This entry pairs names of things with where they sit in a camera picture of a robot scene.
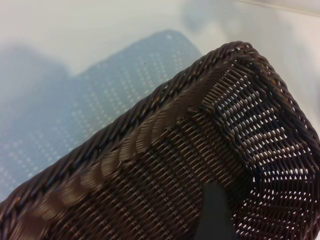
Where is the dark brown woven basket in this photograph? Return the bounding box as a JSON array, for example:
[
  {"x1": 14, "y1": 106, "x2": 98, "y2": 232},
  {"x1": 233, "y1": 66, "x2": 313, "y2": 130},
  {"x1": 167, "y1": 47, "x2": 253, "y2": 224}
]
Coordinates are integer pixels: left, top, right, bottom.
[{"x1": 0, "y1": 41, "x2": 320, "y2": 240}]

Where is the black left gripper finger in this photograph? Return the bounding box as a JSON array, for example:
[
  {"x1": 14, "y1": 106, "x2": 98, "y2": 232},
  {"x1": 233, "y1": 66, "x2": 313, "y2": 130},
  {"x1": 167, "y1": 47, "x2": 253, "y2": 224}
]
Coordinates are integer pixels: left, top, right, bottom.
[{"x1": 196, "y1": 183, "x2": 234, "y2": 240}]

